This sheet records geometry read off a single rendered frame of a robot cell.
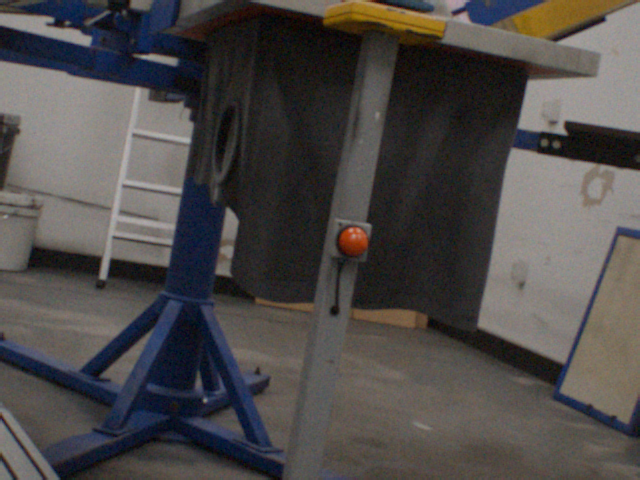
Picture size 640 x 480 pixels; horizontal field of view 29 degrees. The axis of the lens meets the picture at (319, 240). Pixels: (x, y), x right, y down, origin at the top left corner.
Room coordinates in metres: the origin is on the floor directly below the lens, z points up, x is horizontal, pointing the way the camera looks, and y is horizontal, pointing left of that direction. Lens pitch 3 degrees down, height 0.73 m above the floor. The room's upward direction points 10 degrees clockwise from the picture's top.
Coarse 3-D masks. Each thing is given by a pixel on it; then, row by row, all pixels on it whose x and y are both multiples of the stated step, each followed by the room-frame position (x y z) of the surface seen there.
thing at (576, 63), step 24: (192, 0) 2.11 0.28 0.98; (216, 0) 1.89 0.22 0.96; (240, 0) 1.80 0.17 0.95; (264, 0) 1.79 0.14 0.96; (288, 0) 1.80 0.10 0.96; (312, 0) 1.81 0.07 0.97; (336, 0) 1.82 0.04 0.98; (192, 24) 2.26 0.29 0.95; (456, 24) 1.87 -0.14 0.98; (456, 48) 1.90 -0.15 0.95; (480, 48) 1.88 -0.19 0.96; (504, 48) 1.89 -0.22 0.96; (528, 48) 1.91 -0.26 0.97; (552, 48) 1.92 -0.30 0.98; (576, 48) 1.93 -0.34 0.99; (576, 72) 1.93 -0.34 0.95
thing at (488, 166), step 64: (256, 64) 1.89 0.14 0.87; (320, 64) 1.91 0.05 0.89; (448, 64) 1.96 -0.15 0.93; (256, 128) 1.89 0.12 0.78; (320, 128) 1.92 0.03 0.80; (384, 128) 1.95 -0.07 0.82; (448, 128) 1.99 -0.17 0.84; (512, 128) 2.00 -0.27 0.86; (256, 192) 1.90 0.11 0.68; (320, 192) 1.93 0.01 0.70; (384, 192) 1.96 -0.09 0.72; (448, 192) 2.00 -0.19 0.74; (256, 256) 1.90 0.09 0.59; (320, 256) 1.94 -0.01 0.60; (384, 256) 1.97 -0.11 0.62; (448, 256) 2.00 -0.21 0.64; (448, 320) 2.00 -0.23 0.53
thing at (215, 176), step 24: (240, 24) 2.03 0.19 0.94; (216, 48) 2.20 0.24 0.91; (240, 48) 2.00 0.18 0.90; (216, 72) 2.18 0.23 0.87; (240, 72) 1.98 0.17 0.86; (216, 96) 2.18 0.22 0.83; (240, 96) 1.95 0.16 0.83; (216, 120) 2.18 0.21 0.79; (240, 120) 1.92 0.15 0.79; (192, 144) 2.34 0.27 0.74; (216, 144) 2.06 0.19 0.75; (240, 144) 1.93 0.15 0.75; (192, 168) 2.32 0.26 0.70; (216, 168) 2.03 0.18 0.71; (240, 168) 1.93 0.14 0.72; (216, 192) 2.00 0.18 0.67; (240, 192) 1.94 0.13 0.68
